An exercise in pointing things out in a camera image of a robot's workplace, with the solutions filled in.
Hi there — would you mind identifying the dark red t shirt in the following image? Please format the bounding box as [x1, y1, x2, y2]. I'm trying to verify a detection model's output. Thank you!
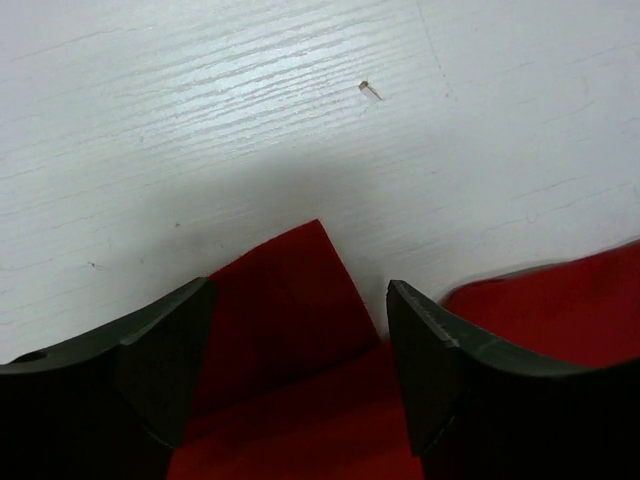
[168, 221, 639, 479]

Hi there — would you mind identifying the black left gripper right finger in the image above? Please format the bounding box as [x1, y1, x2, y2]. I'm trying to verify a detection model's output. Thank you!
[386, 280, 639, 479]

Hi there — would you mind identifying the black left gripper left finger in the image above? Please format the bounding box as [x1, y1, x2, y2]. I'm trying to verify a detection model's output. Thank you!
[1, 278, 215, 479]

